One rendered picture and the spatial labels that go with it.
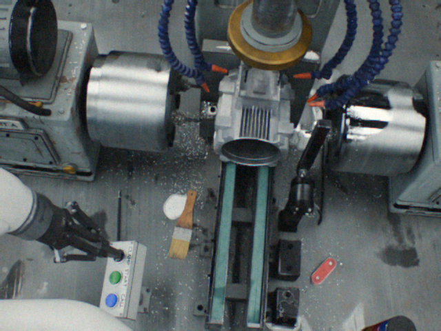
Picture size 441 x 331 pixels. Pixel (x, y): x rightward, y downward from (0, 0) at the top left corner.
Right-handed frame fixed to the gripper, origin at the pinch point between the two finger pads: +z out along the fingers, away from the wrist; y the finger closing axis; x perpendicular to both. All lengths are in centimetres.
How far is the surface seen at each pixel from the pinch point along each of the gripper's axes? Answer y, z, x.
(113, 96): 35.3, -5.9, 1.2
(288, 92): 46, 22, -31
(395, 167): 29, 37, -55
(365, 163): 29, 32, -48
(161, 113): 33.1, 1.3, -8.1
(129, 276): -4.6, 5.0, -3.5
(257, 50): 39, -6, -35
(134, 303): -9.9, 8.1, -3.6
